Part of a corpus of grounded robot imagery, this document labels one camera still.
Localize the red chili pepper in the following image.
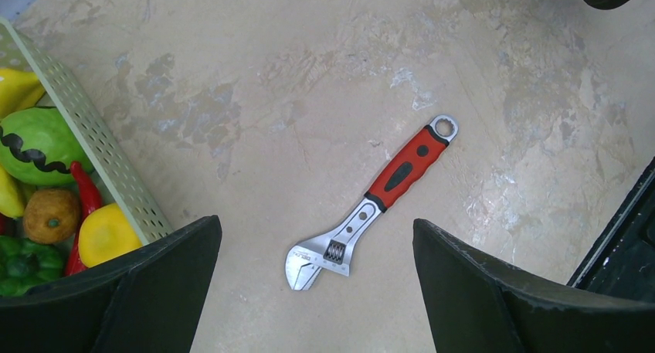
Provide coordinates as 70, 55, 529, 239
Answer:
64, 161, 103, 277

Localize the yellow lemon toy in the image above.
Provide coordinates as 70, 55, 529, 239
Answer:
78, 203, 143, 268

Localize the green bell pepper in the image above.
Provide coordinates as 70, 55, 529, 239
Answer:
1, 236, 65, 297

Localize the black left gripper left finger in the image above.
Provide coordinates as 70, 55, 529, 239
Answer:
1, 216, 222, 352

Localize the yellow banana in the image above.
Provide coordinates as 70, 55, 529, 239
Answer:
1, 68, 46, 119

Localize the orange fruit toy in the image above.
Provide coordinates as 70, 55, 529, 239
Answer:
22, 188, 81, 245

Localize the pale green perforated basket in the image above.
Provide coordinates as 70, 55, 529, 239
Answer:
1, 18, 174, 245

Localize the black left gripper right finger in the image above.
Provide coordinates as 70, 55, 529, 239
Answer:
412, 219, 654, 352

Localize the red handled adjustable wrench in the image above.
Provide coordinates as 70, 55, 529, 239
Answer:
285, 114, 459, 290

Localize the green watermelon toy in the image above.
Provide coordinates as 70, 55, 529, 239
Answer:
1, 107, 94, 186

